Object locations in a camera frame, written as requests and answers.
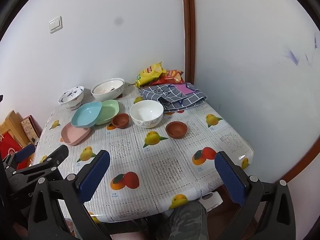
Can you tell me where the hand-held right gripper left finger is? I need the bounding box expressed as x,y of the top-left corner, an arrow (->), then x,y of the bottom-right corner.
28,150 -> 111,240

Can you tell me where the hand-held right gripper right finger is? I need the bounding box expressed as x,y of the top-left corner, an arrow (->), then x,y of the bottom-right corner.
214,151 -> 297,240

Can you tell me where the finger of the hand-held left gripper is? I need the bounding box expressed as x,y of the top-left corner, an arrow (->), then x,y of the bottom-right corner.
2,144 -> 36,173
10,144 -> 69,193

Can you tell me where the pink plate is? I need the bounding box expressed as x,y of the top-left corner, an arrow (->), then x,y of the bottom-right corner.
61,123 -> 91,146

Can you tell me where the light blue plate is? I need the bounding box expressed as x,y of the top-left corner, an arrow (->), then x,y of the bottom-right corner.
71,102 -> 102,127

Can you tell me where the small brown bowl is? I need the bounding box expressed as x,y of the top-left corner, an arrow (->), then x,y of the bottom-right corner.
111,113 -> 130,128
165,121 -> 188,139

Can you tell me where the light green plate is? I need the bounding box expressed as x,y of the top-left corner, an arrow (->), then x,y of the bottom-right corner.
95,99 -> 119,125

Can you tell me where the plain white bowl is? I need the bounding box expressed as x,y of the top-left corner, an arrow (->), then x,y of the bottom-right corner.
129,100 -> 164,129

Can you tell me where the red box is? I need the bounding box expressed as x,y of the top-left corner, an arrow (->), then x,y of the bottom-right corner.
0,132 -> 22,160

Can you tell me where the brown patterned box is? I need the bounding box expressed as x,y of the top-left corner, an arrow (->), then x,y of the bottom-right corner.
20,115 -> 42,140

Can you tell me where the white plastic object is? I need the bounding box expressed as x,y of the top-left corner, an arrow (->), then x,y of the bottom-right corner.
199,192 -> 223,211

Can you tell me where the blue patterned white bowl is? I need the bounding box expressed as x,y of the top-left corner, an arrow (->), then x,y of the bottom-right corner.
58,86 -> 85,110

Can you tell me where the person's camouflage trouser leg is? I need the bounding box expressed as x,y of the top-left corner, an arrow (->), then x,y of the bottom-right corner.
156,201 -> 209,240

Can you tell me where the fruit printed tablecloth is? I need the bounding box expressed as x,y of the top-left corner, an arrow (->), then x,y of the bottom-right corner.
32,80 -> 255,223

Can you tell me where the brown wooden baseboard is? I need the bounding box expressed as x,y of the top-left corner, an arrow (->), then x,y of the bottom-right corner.
274,127 -> 320,183

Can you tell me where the large white grey-patterned bowl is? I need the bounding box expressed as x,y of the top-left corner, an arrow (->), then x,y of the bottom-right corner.
91,78 -> 125,100

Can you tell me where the white bowl with red print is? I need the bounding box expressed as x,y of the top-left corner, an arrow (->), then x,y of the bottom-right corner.
94,80 -> 123,93

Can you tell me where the grey checked cloth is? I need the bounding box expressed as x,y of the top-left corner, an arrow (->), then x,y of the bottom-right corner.
139,82 -> 208,113

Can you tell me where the pink paper card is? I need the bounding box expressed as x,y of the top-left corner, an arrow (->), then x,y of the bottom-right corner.
175,83 -> 192,96

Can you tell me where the yellow chip bag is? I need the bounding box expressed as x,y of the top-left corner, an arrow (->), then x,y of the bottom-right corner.
136,62 -> 167,88

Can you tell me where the red chip bag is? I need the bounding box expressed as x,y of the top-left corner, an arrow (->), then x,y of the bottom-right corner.
150,70 -> 184,85

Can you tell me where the white light switch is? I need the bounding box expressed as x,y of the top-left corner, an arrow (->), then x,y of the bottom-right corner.
49,16 -> 62,34

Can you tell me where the brown wooden door frame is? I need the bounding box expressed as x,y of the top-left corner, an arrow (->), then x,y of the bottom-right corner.
181,0 -> 196,85

